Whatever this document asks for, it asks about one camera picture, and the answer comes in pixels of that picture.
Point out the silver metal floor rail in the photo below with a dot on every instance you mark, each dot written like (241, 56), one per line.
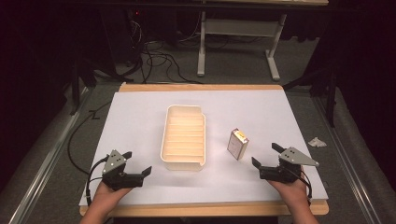
(345, 161)
(46, 158)

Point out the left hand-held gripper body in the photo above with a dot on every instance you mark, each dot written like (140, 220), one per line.
(115, 161)

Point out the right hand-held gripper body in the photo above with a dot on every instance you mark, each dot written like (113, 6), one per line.
(294, 157)

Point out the white ribbed plastic tray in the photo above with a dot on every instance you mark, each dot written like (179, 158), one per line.
(183, 140)

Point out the white metal desk frame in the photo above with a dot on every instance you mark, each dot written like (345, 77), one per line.
(239, 28)

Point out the small white and yellow box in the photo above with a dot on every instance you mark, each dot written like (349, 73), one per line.
(236, 144)

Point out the person's left hand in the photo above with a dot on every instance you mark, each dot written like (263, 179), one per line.
(107, 196)

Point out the black metal stand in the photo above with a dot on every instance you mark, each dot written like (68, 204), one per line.
(76, 87)
(330, 93)

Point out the crumpled white tissue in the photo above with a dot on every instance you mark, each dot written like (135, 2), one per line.
(317, 142)

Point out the person's right hand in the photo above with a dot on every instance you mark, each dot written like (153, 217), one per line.
(294, 193)

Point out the white paper sheet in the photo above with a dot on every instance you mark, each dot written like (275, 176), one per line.
(140, 124)

